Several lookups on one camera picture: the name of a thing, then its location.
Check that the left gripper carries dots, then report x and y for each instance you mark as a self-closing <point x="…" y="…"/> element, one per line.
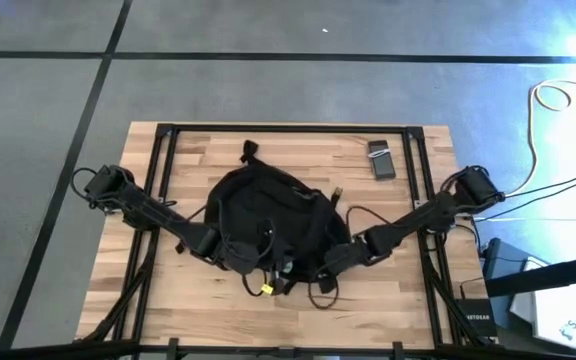
<point x="243" y="257"/>

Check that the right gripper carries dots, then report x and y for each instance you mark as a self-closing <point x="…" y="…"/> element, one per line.
<point x="345" y="257"/>

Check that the black backpack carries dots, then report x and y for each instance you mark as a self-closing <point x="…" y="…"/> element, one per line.
<point x="278" y="220"/>

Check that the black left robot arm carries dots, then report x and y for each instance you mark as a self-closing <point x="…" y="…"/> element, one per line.
<point x="143" y="210"/>

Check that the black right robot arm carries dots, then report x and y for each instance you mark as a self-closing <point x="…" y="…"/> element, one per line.
<point x="418" y="220"/>

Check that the grey blue box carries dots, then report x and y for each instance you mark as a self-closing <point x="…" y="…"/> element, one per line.
<point x="498" y="255"/>

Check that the black metal bar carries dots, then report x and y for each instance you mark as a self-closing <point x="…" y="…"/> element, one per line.
<point x="548" y="277"/>

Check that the white box with blue logo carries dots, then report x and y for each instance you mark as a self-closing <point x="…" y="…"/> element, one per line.
<point x="563" y="320"/>

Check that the black Netgear network switch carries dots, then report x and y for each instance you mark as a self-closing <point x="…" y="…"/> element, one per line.
<point x="475" y="317"/>

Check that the black metal table frame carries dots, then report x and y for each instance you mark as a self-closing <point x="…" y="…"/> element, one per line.
<point x="208" y="128"/>

